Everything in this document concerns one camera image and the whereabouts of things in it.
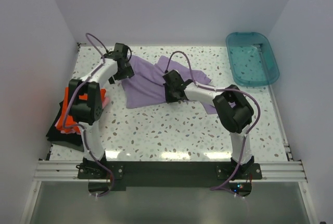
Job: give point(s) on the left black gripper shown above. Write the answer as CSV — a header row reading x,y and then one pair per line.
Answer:
x,y
128,73

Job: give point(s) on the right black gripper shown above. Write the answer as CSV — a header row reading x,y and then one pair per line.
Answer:
x,y
168,99

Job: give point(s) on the lavender t shirt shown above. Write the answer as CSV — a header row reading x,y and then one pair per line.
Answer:
x,y
146,87

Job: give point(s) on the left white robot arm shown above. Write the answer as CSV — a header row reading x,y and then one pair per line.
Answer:
x,y
85,104

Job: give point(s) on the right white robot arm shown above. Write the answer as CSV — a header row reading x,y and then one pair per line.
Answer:
x,y
234,111

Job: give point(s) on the orange folded t shirt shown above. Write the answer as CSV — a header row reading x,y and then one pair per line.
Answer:
x,y
66,96

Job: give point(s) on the teal plastic basket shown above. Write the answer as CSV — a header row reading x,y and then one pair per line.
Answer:
x,y
252,61

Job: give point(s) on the black folded t shirt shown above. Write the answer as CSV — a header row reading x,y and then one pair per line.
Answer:
x,y
54,136

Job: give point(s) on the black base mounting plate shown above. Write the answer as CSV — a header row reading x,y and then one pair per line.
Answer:
x,y
118,176

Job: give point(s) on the aluminium frame rail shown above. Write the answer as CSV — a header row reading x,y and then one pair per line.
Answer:
x,y
271,171

